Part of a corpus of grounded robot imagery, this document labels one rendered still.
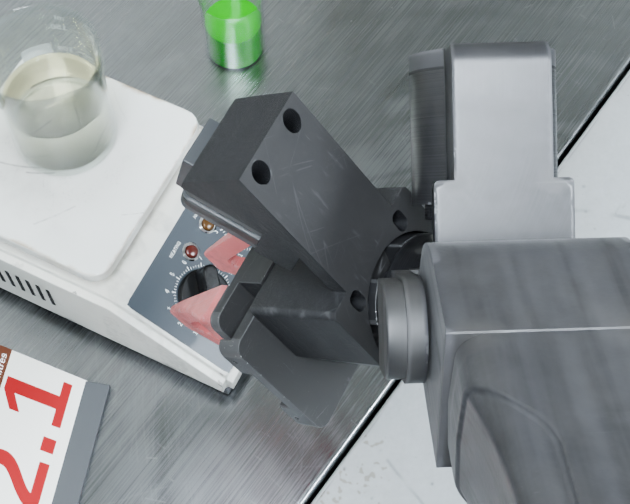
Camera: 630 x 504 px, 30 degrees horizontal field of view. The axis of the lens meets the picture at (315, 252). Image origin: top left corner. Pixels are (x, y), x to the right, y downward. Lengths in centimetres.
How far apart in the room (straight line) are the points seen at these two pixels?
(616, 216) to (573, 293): 42
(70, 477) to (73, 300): 10
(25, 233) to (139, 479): 16
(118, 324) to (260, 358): 20
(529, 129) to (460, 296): 9
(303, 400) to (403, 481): 19
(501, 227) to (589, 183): 37
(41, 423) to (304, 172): 31
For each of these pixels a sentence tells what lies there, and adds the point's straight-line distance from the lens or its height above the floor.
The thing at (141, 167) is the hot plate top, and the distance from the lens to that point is 68.
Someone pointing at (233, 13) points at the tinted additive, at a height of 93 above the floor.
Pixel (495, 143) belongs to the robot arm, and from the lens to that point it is 42.
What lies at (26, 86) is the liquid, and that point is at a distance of 67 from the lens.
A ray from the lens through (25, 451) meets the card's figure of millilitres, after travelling 69.
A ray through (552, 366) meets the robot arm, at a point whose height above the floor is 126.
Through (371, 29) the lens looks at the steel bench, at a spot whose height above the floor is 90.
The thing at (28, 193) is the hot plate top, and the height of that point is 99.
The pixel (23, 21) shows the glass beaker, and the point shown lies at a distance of 66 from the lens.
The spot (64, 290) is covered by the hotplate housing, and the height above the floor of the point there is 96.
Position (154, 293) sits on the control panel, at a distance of 67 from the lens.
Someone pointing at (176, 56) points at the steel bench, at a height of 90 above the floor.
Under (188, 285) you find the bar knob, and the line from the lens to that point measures 67.
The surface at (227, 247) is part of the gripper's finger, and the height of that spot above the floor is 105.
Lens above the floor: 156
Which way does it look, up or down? 63 degrees down
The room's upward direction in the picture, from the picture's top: 1 degrees clockwise
